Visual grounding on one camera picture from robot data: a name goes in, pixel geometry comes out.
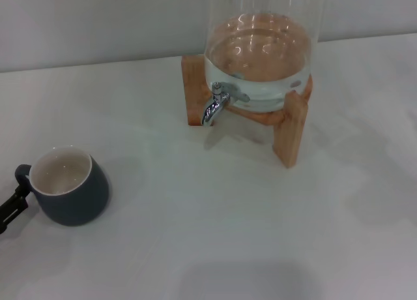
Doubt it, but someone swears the black ceramic cup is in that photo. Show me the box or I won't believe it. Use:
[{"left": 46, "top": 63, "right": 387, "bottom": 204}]
[{"left": 14, "top": 145, "right": 111, "bottom": 227}]

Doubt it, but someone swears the chrome faucet tap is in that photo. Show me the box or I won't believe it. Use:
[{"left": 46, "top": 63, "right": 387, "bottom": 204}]
[{"left": 201, "top": 81, "right": 252, "bottom": 128}]

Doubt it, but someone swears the wooden dispenser stand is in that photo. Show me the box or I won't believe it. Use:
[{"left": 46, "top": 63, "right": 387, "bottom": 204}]
[{"left": 180, "top": 55, "right": 314, "bottom": 169}]

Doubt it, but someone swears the glass water dispenser jar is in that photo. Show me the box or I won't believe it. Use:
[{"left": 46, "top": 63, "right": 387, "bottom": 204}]
[{"left": 203, "top": 0, "right": 325, "bottom": 113}]

